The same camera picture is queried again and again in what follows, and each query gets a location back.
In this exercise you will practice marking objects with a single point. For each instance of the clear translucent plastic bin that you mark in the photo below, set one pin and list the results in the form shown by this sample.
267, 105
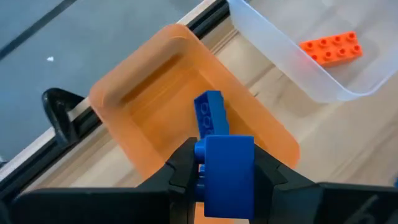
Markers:
280, 59

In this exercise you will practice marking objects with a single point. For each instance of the orange toy brick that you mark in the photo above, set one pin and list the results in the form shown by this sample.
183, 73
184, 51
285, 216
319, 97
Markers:
334, 49

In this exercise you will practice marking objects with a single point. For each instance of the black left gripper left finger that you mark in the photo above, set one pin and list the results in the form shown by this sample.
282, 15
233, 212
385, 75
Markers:
182, 180

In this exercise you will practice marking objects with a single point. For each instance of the blue toy brick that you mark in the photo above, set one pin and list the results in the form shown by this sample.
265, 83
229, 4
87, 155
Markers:
213, 112
228, 177

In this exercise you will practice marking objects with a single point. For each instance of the orange translucent plastic bin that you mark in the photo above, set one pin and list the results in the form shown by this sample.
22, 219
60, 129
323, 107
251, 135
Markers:
155, 102

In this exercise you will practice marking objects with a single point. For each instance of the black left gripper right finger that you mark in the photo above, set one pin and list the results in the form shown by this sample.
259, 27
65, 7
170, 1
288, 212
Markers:
280, 193

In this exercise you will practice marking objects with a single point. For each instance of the black table clamp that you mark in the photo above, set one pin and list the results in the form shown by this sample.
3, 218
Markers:
59, 115

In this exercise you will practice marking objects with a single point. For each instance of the small white paper scrap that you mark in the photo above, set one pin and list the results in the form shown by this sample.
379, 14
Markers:
50, 58

